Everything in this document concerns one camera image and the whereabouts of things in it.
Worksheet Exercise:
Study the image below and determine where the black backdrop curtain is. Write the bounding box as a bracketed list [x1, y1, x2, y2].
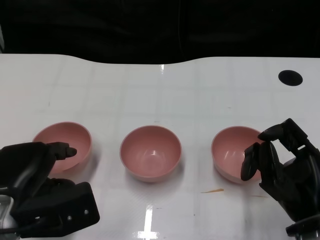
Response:
[0, 0, 320, 65]

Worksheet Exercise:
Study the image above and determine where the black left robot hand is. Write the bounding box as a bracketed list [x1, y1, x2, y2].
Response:
[0, 141, 78, 201]

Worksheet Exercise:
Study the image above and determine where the black round table grommet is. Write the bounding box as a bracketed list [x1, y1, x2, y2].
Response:
[277, 69, 304, 87]

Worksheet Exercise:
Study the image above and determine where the pink bowl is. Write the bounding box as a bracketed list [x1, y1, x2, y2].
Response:
[211, 126, 266, 185]
[119, 124, 183, 183]
[32, 121, 93, 175]

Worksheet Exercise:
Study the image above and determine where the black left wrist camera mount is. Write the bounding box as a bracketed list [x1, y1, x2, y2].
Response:
[9, 181, 101, 239]

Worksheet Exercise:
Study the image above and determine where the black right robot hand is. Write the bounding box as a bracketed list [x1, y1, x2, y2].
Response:
[240, 118, 320, 223]

